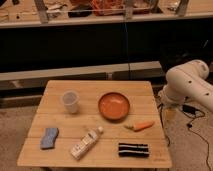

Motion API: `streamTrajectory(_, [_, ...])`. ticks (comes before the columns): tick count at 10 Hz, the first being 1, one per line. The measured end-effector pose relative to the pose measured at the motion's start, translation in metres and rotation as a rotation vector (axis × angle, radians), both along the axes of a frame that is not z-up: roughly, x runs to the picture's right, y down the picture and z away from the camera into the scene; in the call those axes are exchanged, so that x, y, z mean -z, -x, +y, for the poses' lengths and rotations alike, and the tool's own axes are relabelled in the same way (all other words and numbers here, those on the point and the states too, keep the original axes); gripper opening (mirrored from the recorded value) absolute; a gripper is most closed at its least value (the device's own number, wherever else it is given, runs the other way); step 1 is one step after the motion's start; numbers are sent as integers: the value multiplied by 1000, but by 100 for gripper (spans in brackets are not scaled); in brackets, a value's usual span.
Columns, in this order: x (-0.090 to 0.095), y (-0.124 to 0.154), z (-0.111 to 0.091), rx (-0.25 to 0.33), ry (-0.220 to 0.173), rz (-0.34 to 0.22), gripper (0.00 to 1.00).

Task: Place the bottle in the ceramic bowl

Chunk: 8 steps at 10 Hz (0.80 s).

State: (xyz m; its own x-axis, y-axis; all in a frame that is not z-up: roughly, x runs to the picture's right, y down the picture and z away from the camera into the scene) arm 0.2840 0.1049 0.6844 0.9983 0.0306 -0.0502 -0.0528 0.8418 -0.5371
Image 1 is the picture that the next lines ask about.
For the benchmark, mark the orange toy carrot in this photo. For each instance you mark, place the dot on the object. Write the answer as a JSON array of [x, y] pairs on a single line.
[[139, 126]]

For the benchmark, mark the white plastic bottle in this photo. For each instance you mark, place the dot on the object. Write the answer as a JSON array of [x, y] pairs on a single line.
[[86, 143]]

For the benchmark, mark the clear plastic cup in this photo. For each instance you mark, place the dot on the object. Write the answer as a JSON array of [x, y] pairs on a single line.
[[70, 101]]

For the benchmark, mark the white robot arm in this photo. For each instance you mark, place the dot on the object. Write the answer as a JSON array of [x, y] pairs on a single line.
[[188, 80]]

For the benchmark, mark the blue sponge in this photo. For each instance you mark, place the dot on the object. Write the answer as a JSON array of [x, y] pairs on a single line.
[[49, 138]]

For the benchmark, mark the black white striped block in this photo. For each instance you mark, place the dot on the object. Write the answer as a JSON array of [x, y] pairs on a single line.
[[133, 150]]

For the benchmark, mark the long workbench shelf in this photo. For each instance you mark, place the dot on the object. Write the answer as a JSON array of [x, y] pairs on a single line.
[[41, 13]]

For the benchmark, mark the orange ceramic bowl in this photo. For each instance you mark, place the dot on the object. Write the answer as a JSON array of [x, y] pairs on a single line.
[[114, 106]]

